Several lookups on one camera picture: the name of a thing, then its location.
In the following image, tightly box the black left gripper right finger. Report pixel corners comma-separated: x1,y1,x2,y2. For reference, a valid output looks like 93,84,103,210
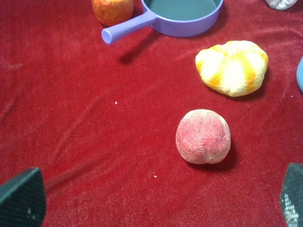
280,163,303,227

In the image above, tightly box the blue bowl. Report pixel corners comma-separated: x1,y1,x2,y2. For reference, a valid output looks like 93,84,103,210
296,57,303,93

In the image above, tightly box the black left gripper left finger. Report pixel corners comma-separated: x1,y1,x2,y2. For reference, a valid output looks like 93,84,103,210
0,167,46,227

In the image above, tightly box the red velvet tablecloth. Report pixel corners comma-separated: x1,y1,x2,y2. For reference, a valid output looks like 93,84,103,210
0,0,303,227

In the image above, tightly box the red yellow toy apple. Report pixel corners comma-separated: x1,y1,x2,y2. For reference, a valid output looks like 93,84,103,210
91,0,134,26

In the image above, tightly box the purple toy pan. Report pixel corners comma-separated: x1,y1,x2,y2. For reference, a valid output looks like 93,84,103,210
101,0,223,44

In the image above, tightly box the peeled orange toy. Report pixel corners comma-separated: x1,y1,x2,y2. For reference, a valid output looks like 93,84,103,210
195,41,268,97

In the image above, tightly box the pink toy peach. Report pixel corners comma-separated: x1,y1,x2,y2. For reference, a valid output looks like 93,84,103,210
176,109,231,164

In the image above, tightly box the rolled pink towel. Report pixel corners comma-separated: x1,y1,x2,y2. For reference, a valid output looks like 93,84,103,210
266,0,297,10

